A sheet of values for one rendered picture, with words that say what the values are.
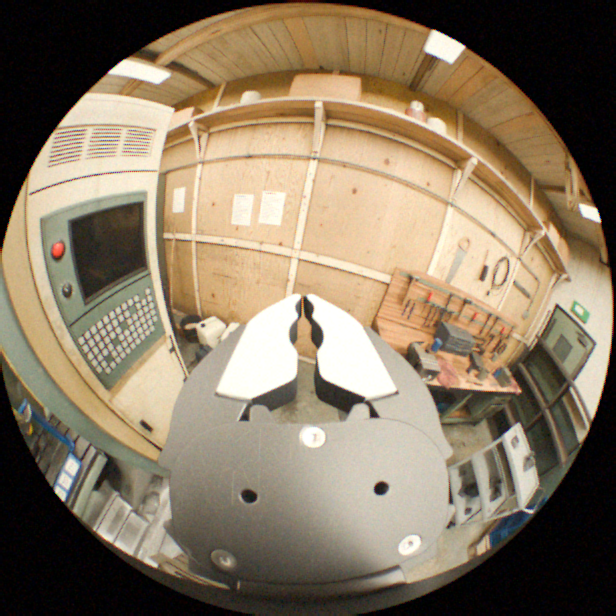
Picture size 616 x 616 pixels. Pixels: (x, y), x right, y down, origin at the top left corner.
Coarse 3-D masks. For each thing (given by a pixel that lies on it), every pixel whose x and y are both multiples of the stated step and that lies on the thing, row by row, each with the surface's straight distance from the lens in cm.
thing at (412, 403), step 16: (368, 336) 9; (384, 352) 8; (400, 368) 8; (400, 384) 7; (416, 384) 7; (368, 400) 6; (384, 400) 6; (400, 400) 7; (416, 400) 7; (432, 400) 7; (384, 416) 6; (400, 416) 6; (416, 416) 7; (432, 416) 7; (432, 432) 7; (448, 448) 7
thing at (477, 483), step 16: (512, 432) 208; (512, 448) 197; (528, 448) 228; (464, 464) 244; (480, 464) 211; (496, 464) 238; (512, 464) 186; (528, 464) 207; (464, 480) 240; (480, 480) 202; (496, 480) 218; (528, 480) 219; (464, 496) 231; (480, 496) 207; (496, 496) 219; (512, 496) 245; (528, 496) 218; (464, 512) 240; (496, 512) 228; (512, 512) 203; (528, 512) 202; (448, 528) 245
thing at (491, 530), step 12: (540, 504) 296; (504, 516) 325; (516, 516) 306; (528, 516) 288; (492, 528) 308; (504, 528) 292; (516, 528) 285; (480, 540) 294; (492, 540) 304; (468, 552) 296; (480, 552) 296
